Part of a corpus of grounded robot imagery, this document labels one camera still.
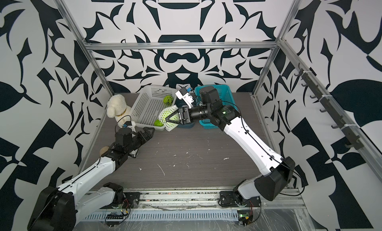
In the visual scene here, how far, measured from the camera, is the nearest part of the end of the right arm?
1.64 feet

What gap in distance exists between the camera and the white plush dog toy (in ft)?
2.90

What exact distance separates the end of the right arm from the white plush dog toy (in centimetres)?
46

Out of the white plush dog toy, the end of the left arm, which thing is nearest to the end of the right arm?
the end of the left arm
